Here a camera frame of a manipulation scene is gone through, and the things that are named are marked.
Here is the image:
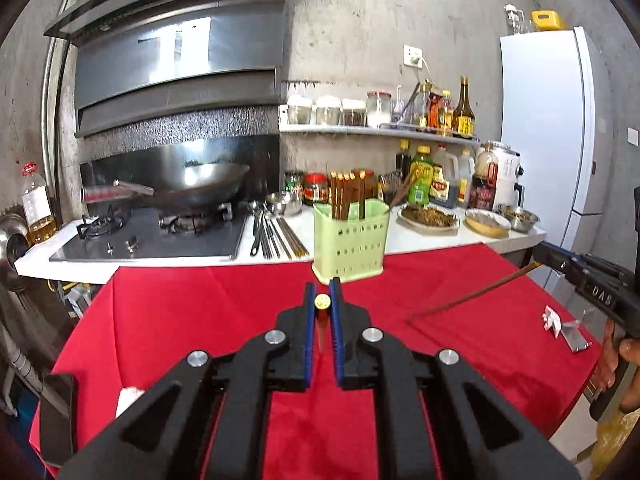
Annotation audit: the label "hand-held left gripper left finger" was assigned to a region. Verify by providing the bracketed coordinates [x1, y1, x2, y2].
[57, 282, 318, 480]

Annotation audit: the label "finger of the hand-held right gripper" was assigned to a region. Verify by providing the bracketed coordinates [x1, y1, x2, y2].
[540, 241, 586, 263]
[535, 255, 571, 277]

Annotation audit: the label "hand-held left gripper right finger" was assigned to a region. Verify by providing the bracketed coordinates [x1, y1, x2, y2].
[329, 276, 581, 480]

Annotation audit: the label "brown wooden chopstick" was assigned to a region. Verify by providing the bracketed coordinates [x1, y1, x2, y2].
[405, 261, 543, 322]
[314, 294, 332, 353]

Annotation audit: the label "green plastic chopstick holder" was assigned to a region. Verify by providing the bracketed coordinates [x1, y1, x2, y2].
[312, 199, 391, 283]

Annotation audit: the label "bundle of chopsticks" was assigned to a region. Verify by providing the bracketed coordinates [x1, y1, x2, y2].
[327, 169, 376, 221]

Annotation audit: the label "person's right hand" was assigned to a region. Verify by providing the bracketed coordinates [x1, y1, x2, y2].
[592, 319, 640, 411]

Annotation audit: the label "steel bowl with food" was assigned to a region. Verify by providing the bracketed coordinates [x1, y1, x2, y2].
[497, 203, 541, 233]

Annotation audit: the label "crumpled white tissue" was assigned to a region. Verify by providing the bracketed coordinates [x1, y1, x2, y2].
[541, 306, 563, 336]

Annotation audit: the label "yellow rimmed bowl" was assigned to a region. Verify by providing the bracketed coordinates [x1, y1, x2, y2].
[464, 208, 512, 238]

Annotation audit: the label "white rice cooker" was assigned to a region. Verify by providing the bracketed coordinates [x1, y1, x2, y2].
[482, 141, 526, 208]

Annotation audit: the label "row of metal chopsticks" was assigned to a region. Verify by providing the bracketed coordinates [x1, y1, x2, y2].
[260, 212, 311, 261]

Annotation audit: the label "dark jar red label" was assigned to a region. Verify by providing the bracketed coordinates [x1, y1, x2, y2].
[468, 142, 501, 211]

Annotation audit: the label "red tablecloth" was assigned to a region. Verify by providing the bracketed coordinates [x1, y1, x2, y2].
[29, 242, 603, 480]

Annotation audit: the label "pale plastic bottle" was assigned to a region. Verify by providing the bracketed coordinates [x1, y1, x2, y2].
[457, 149, 476, 208]

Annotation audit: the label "white refrigerator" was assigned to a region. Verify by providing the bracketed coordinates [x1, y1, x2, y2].
[500, 26, 598, 293]

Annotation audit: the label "plate of brown food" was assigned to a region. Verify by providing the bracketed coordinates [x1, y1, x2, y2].
[397, 202, 460, 233]

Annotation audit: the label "empty steel bowl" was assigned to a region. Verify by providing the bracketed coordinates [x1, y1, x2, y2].
[266, 191, 303, 217]

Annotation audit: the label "large dark sauce jug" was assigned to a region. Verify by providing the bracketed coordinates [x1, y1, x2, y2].
[430, 144, 460, 208]

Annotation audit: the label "red lid chili jar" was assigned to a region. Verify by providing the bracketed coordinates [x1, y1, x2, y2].
[304, 173, 329, 206]

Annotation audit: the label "green lid jar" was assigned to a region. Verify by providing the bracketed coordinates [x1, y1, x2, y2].
[285, 171, 305, 202]

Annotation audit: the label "green bottle yellow cap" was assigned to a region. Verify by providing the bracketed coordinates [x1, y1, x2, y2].
[409, 145, 435, 206]

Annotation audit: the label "small glass container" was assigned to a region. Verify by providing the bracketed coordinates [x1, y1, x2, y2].
[377, 172, 403, 203]

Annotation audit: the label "brown serving spoon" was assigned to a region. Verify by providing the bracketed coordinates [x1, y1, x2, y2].
[389, 170, 421, 208]

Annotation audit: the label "tall dark bottle yellow label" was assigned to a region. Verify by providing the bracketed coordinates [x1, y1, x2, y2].
[452, 76, 476, 139]

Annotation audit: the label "red orange sauce bottle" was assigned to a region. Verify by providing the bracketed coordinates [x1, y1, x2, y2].
[430, 90, 455, 133]

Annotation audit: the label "dark soy sauce bottle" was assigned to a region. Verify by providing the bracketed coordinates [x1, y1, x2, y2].
[396, 140, 413, 186]

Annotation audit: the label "black gas stove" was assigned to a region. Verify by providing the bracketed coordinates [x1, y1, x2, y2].
[49, 202, 251, 262]

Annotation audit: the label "steel wok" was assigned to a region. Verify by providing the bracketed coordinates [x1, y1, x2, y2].
[82, 160, 251, 213]

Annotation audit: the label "glass jar dark spices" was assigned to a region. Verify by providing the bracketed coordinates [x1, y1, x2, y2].
[341, 98, 367, 127]

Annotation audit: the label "glass jar white lid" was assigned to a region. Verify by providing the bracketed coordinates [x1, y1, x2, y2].
[286, 96, 314, 126]
[315, 96, 342, 126]

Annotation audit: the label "glass jar red lid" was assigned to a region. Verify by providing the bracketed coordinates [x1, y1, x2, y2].
[366, 91, 392, 128]

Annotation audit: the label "yellow box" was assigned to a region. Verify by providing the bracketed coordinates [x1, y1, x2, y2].
[531, 10, 566, 31]

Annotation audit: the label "clear bottle white cap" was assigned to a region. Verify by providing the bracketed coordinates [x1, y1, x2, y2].
[504, 4, 531, 36]

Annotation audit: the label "black smartphone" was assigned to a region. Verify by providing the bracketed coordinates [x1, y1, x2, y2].
[40, 374, 76, 468]

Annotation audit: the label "cooking oil bottle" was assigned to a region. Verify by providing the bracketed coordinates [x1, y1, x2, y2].
[21, 161, 58, 245]

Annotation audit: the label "steel range hood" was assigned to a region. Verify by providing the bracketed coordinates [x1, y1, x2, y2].
[44, 0, 291, 138]

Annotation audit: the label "steel pot lid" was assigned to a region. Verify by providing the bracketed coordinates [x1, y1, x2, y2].
[0, 214, 32, 292]

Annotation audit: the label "steel ladle black handle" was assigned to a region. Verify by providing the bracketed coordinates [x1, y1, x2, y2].
[248, 201, 266, 256]

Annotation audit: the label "grey corrugated hose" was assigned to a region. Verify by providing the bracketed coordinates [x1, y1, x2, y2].
[0, 330, 41, 411]

